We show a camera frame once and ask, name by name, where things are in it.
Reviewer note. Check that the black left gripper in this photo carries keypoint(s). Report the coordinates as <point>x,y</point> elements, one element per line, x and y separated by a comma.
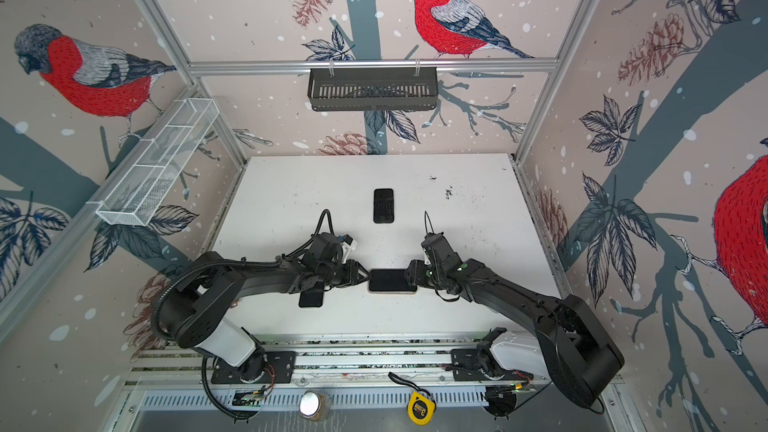
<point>353,274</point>

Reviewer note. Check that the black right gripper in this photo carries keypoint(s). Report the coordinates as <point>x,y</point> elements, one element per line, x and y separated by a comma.
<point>416,272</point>

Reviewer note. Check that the black phone horizontal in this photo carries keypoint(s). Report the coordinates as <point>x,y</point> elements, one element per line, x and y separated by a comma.
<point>390,281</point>

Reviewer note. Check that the black phone diagonal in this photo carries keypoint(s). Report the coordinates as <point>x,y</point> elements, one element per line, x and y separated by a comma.
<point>383,206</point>

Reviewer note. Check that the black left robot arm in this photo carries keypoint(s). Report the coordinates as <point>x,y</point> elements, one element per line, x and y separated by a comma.
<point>191,311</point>

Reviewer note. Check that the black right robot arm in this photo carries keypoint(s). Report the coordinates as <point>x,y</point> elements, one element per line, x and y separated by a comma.
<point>580,356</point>

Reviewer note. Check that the black phone upright left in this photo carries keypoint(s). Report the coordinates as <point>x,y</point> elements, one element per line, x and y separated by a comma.
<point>312,298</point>

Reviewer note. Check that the yellow tape measure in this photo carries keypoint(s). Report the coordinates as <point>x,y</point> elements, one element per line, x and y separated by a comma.
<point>422,405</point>

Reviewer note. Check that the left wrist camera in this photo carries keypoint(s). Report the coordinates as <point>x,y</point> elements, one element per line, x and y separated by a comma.
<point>348,243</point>

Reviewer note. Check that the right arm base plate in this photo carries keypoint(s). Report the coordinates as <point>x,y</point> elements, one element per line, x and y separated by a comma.
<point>475,365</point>

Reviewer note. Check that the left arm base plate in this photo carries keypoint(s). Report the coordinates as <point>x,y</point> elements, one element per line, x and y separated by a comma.
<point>270,367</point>

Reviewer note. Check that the black wire basket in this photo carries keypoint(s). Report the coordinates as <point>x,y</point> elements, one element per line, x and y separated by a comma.
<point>373,89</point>

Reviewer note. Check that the white wire basket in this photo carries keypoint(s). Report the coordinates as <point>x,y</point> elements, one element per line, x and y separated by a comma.
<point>141,190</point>

